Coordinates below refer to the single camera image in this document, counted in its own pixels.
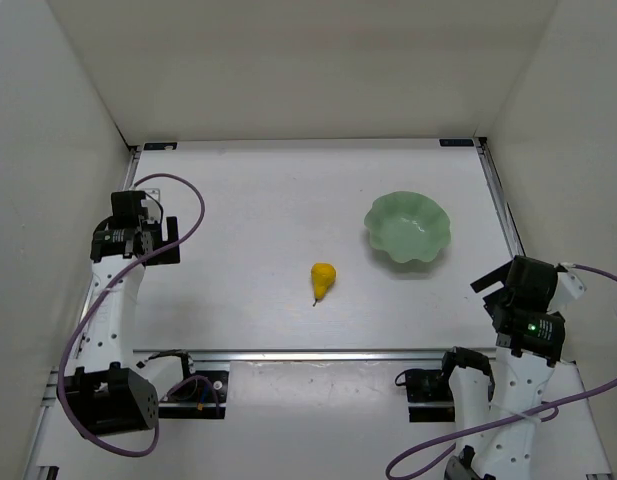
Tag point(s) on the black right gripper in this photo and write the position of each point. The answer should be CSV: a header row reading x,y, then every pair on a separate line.
x,y
488,282

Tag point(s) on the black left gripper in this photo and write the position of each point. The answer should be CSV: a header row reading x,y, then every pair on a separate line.
x,y
164,250

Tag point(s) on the yellow fake pear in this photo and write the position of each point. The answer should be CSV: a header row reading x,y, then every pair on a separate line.
x,y
323,277

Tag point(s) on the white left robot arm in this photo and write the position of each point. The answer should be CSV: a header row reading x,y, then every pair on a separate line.
x,y
106,388

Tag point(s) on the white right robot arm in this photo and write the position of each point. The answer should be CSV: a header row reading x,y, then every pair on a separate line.
x,y
492,397

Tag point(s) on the green wavy fruit bowl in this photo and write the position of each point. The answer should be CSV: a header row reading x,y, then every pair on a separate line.
x,y
408,226

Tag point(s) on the blue left corner label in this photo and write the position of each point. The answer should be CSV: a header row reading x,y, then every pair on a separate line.
x,y
160,146

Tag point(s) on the blue corner label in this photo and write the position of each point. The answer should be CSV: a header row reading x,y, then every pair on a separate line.
x,y
456,142
160,146

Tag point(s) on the blue right corner label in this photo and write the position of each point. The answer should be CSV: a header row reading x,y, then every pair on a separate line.
x,y
456,142

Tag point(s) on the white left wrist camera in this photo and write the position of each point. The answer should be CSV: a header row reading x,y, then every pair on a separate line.
x,y
151,203

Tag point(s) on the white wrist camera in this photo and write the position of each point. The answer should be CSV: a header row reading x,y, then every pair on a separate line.
x,y
151,203
569,288

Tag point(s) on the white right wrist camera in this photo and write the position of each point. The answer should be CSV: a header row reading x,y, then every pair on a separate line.
x,y
569,288

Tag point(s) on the aluminium left frame rail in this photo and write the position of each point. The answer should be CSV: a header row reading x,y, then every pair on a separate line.
x,y
135,154

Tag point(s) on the aluminium frame rail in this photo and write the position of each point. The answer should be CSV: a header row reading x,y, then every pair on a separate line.
x,y
504,213
260,356
135,154

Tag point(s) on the aluminium right frame rail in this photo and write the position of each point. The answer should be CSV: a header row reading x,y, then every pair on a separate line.
x,y
504,213

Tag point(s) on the aluminium front frame rail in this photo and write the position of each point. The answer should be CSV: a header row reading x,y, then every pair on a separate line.
x,y
260,356

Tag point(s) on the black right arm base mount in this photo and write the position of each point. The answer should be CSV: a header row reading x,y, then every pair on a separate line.
x,y
429,397

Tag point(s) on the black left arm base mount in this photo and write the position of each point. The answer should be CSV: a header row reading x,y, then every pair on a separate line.
x,y
199,400

